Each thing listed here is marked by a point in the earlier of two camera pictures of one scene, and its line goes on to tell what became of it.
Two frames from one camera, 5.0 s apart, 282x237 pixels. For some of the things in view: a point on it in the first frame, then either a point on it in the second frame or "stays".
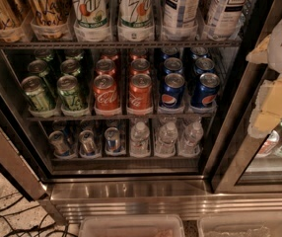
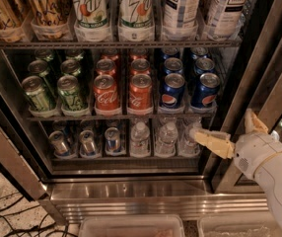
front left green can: x=35 y=93 stays
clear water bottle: x=140 y=141 stays
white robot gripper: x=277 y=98 -> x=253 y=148
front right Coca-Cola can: x=140 y=93 stays
